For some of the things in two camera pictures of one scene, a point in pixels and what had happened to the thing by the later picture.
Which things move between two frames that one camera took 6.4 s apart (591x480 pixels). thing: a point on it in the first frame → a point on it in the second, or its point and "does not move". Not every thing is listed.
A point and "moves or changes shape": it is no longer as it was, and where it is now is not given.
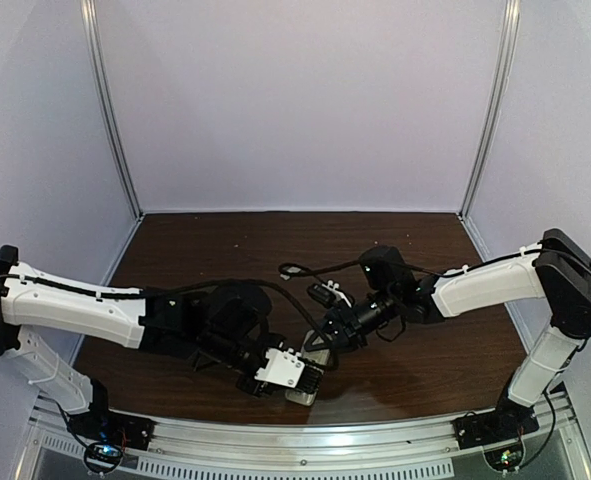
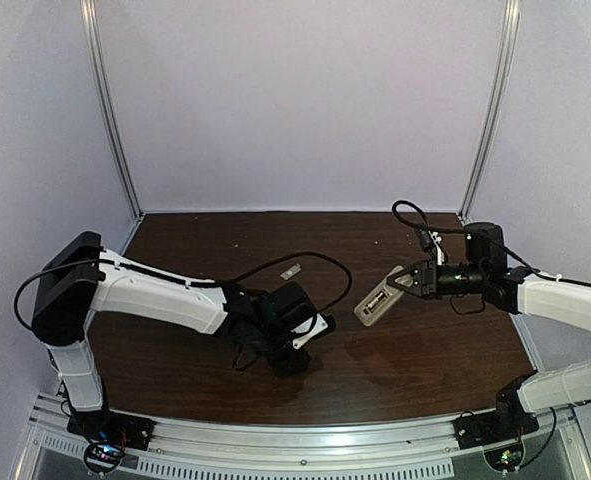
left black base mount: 107,435 does not move
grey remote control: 317,357 moves or changes shape
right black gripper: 342,333 → 429,278
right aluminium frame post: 488,131 does not move
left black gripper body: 257,382 → 285,361
